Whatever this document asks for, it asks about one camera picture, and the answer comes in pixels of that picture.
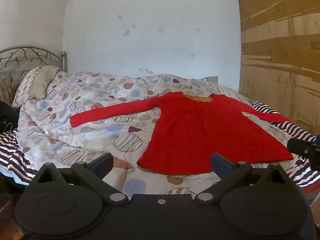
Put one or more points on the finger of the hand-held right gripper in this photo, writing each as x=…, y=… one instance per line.
x=298, y=145

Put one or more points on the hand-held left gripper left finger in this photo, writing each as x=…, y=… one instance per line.
x=102, y=163

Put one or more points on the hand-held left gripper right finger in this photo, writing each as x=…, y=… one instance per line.
x=221, y=164

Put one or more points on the red long-sleeve sweater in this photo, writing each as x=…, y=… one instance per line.
x=200, y=135

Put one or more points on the patterned white quilt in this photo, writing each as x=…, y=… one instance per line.
x=100, y=135

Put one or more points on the grey pillow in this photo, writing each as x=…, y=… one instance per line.
x=212, y=79

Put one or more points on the black white striped sheet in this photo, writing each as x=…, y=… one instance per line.
x=15, y=155

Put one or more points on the wooden plywood board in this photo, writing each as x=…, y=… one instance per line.
x=280, y=55

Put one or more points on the patterned pillow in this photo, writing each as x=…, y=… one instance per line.
x=37, y=82

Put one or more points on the black bag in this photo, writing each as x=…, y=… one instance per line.
x=7, y=115

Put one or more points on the metal bed headboard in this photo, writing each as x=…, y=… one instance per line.
x=64, y=62

